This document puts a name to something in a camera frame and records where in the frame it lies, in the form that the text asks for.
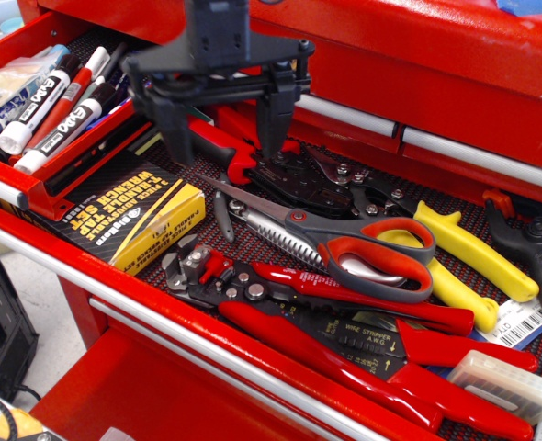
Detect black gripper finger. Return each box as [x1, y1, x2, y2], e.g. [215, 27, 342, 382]
[132, 86, 194, 166]
[256, 85, 300, 157]

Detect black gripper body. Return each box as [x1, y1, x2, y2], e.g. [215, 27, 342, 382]
[121, 1, 315, 110]

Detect red grey handled scissors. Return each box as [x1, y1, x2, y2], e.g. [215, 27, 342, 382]
[200, 175, 436, 304]

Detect small open red drawer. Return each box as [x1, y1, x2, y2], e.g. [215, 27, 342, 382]
[0, 12, 151, 221]

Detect large open red drawer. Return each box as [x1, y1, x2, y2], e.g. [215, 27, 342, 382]
[0, 106, 542, 441]

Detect green white eraser block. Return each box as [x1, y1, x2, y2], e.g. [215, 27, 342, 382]
[129, 107, 214, 156]

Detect red black crimping tool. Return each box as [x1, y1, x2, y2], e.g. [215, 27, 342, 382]
[188, 107, 354, 219]

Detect black expo marker front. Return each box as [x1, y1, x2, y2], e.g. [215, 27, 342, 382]
[14, 83, 116, 175]

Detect black expo marker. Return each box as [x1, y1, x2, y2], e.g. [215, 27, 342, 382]
[14, 83, 116, 175]
[0, 54, 82, 155]

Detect dark pen box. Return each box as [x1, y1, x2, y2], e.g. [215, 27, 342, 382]
[100, 41, 134, 113]

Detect red dry erase marker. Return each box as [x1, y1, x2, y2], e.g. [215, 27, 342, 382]
[26, 46, 110, 150]

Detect yellow black tap wrench box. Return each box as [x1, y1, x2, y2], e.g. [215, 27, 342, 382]
[24, 151, 206, 276]

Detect small grey black tool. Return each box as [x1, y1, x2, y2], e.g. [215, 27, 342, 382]
[213, 190, 235, 243]

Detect black expo marker middle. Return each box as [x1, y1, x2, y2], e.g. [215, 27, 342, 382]
[0, 54, 82, 155]

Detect clear plastic bag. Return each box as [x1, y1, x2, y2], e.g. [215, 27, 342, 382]
[0, 46, 53, 107]

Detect silver folding saw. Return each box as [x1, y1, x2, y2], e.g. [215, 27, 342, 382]
[228, 199, 407, 288]

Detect blue dry erase marker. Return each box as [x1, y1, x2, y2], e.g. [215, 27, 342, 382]
[0, 44, 70, 133]

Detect red metal tool chest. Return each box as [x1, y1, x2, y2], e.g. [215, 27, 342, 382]
[0, 1, 542, 440]

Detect black pliers orange tip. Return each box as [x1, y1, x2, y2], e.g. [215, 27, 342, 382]
[483, 189, 542, 308]

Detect white barcode label card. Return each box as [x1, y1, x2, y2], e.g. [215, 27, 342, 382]
[470, 299, 542, 350]

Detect yellow sponge object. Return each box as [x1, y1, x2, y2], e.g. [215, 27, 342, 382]
[0, 409, 44, 440]

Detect clear plastic bit case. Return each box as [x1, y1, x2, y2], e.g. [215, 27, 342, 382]
[446, 350, 542, 425]

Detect red automatic wire stripper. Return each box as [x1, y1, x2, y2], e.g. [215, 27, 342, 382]
[162, 234, 475, 336]

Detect yellow handled tin snips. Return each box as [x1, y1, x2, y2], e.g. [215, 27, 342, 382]
[307, 148, 539, 333]

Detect flat red handled wire stripper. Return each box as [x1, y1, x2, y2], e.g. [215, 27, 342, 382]
[218, 301, 538, 440]

